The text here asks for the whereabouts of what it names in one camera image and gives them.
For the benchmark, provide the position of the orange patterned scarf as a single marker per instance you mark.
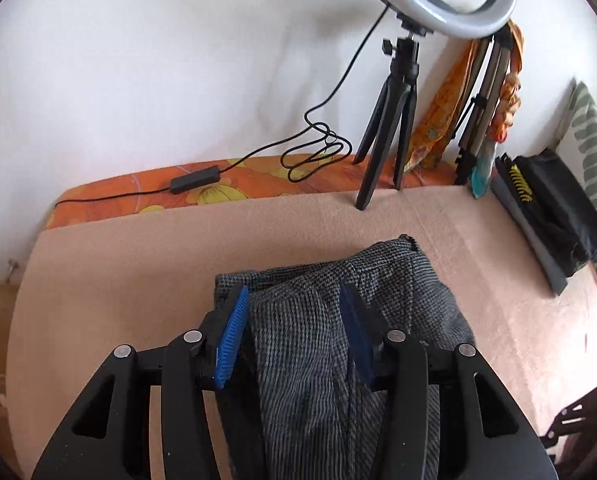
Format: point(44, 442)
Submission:
point(441, 115)

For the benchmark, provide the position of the stack of folded dark clothes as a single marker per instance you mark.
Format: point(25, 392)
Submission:
point(553, 200)

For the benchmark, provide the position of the orange floral mattress sheet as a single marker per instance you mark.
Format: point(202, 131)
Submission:
point(248, 180)

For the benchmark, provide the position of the folded silver tripod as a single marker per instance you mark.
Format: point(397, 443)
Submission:
point(485, 95)

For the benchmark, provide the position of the beige blanket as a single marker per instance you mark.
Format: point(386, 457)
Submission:
point(128, 260)

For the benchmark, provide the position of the knotted orange and teal scarf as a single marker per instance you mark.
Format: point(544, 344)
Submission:
point(509, 95)

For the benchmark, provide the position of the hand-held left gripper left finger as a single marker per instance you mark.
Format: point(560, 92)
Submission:
point(233, 325)

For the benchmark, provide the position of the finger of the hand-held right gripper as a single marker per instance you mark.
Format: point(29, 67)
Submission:
point(575, 417)

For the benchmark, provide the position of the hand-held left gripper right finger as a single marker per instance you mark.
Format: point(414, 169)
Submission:
point(354, 330)

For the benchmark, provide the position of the black tripod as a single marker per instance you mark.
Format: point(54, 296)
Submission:
point(403, 90)

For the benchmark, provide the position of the grey woven pants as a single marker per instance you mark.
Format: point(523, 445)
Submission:
point(303, 340)

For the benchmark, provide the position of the green striped white pillow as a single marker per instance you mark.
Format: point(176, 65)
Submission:
point(590, 145)

